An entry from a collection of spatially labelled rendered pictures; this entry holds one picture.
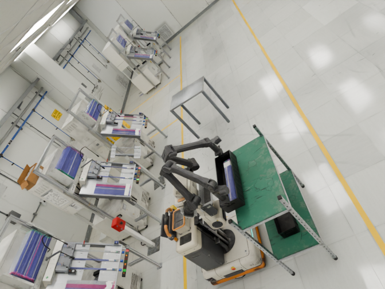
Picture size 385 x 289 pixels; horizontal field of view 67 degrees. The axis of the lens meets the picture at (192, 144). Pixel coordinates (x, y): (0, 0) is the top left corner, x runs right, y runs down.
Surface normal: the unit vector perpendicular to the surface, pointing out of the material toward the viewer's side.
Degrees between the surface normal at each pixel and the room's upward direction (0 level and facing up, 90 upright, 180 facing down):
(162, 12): 90
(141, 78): 90
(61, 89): 90
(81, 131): 90
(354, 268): 0
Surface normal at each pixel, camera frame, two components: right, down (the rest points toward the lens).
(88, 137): 0.04, 0.63
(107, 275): 0.15, -0.77
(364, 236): -0.62, -0.59
